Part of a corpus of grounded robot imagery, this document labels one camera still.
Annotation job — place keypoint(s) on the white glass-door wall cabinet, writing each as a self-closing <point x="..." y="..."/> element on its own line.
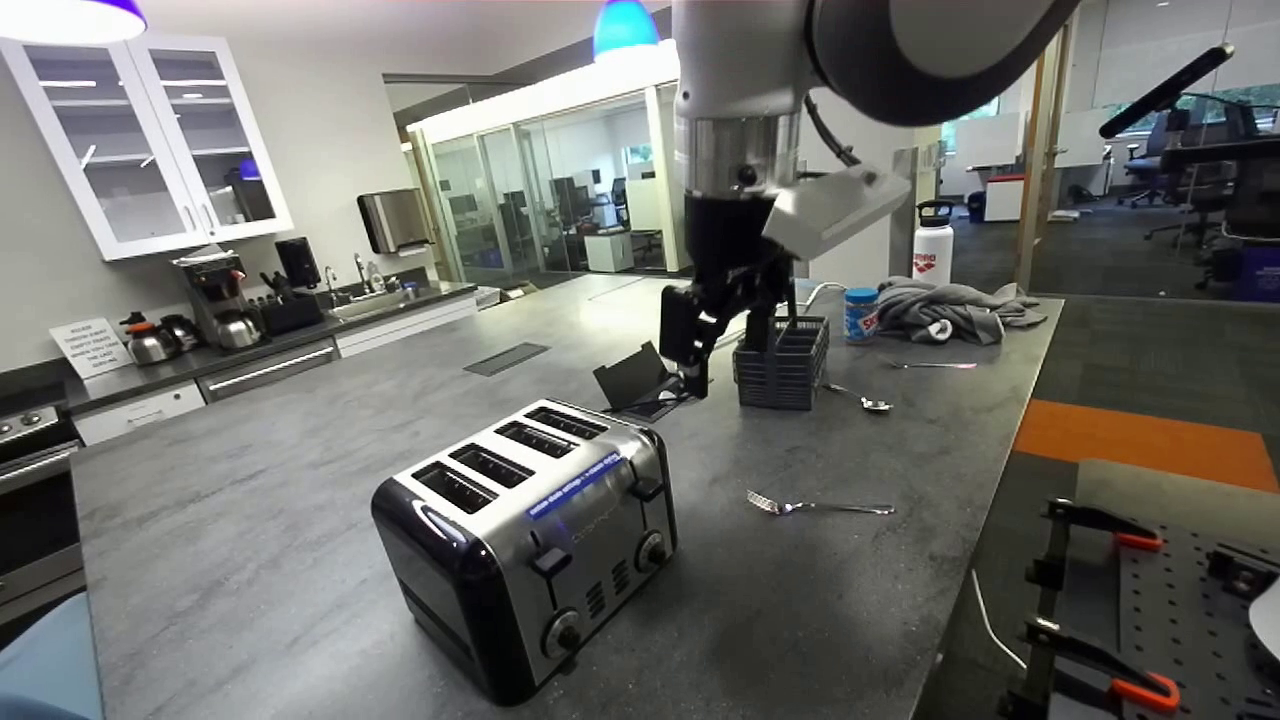
<point x="147" y="143"/>

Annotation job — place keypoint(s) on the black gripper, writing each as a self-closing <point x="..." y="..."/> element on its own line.
<point x="728" y="246"/>

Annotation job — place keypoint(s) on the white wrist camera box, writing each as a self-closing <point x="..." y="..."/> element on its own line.
<point x="834" y="206"/>

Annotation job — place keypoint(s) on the black utensil caddy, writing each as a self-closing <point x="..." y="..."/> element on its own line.
<point x="784" y="364"/>

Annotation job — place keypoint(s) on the dark table vent grille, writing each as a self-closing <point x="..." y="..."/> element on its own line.
<point x="504" y="359"/>

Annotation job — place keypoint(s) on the perforated metal breadboard plate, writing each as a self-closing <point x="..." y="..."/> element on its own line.
<point x="1181" y="615"/>

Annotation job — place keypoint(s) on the white plastic bottle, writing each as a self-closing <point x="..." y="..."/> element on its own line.
<point x="934" y="255"/>

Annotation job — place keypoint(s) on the white pendant lamp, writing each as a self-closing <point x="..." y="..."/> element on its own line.
<point x="64" y="16"/>

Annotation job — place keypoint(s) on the silver coffee pot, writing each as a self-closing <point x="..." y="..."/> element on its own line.
<point x="149" y="341"/>

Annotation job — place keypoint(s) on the silver fork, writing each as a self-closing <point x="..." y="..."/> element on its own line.
<point x="812" y="504"/>

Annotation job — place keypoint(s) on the small black tilted box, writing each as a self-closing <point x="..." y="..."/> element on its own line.
<point x="628" y="380"/>

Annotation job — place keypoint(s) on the blue pendant lamp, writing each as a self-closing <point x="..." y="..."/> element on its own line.
<point x="627" y="27"/>

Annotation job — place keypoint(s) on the grey crumpled cloth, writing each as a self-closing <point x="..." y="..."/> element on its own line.
<point x="955" y="315"/>

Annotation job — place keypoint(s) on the white paper sign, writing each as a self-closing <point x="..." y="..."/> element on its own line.
<point x="90" y="346"/>

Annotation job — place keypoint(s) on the black silver coffee maker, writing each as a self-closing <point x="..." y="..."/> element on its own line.
<point x="220" y="302"/>

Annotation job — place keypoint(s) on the steel paper towel dispenser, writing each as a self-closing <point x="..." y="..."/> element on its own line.
<point x="393" y="221"/>

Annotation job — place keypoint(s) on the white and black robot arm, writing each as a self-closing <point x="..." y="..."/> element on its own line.
<point x="744" y="53"/>

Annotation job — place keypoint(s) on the silver spoon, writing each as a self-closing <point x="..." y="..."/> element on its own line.
<point x="863" y="398"/>

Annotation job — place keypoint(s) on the blue cup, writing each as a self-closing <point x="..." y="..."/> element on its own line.
<point x="863" y="315"/>

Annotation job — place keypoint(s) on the silver black four-slot toaster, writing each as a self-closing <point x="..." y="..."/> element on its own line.
<point x="532" y="534"/>

